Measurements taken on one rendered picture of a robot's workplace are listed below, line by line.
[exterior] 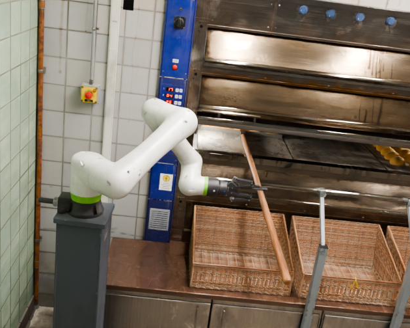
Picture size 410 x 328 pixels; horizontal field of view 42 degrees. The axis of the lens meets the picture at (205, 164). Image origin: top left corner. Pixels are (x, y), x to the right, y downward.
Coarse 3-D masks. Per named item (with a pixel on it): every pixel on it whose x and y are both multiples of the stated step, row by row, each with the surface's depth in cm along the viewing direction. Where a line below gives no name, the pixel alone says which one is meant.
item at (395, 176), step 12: (204, 156) 317; (216, 156) 317; (228, 156) 317; (240, 156) 317; (252, 156) 320; (264, 156) 322; (300, 168) 320; (312, 168) 320; (324, 168) 320; (336, 168) 320; (348, 168) 321; (360, 168) 324; (408, 180) 324
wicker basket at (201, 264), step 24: (216, 216) 325; (240, 216) 326; (192, 240) 307; (216, 240) 327; (240, 240) 327; (288, 240) 309; (192, 264) 285; (216, 264) 285; (240, 264) 317; (264, 264) 321; (288, 264) 300; (216, 288) 290; (240, 288) 290; (264, 288) 291; (288, 288) 292
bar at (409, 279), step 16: (208, 176) 282; (320, 192) 284; (336, 192) 285; (352, 192) 286; (320, 208) 282; (320, 224) 279; (320, 240) 276; (320, 256) 273; (320, 272) 276; (400, 304) 283; (304, 320) 286; (400, 320) 286
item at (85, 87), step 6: (84, 84) 296; (96, 84) 300; (84, 90) 295; (90, 90) 295; (96, 90) 295; (84, 96) 296; (96, 96) 297; (84, 102) 298; (90, 102) 298; (96, 102) 298
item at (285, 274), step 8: (248, 144) 332; (248, 152) 316; (248, 160) 307; (256, 176) 281; (256, 184) 272; (264, 200) 253; (264, 208) 245; (264, 216) 240; (272, 224) 231; (272, 232) 224; (272, 240) 219; (280, 248) 212; (280, 256) 205; (280, 264) 201; (280, 272) 197; (288, 272) 196; (288, 280) 191
